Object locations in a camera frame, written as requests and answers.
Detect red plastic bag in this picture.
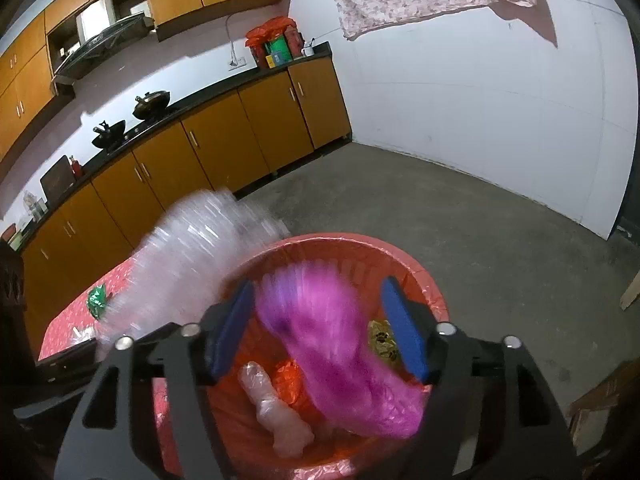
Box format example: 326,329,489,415
271,359,317,414

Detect clear crinkled plastic bag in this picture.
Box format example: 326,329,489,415
96,190,288,358

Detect magenta plastic bag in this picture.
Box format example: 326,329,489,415
256,262,426,439

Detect white clear plastic bag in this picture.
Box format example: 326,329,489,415
238,361,314,458

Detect lower wooden kitchen cabinets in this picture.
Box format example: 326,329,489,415
20,44,352,350

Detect red plastic basket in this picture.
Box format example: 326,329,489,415
152,233,448,479

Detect green foil wrapper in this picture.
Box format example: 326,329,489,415
86,283,108,321

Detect red floral tablecloth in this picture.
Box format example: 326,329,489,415
38,250,154,362

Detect wooden chair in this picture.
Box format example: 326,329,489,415
568,359,639,477

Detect red bottle on counter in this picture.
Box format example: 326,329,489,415
70,156,84,180

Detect dark cutting board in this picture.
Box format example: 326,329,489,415
40,155,76,207

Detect glass jar on counter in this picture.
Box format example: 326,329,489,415
23,191,47,221

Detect black wok left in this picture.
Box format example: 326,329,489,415
92,120,126,151

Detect black wok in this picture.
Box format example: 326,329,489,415
132,90,170,120
92,120,126,151

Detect black wok right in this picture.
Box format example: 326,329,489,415
132,90,170,120

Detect stacked bowls on counter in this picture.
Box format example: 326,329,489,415
2,223,22,252

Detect red bag on counter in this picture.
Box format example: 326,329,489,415
245,16,304,70

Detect range hood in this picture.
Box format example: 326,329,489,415
47,13,153,84

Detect upper wooden cabinets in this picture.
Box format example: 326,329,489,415
1,0,281,171

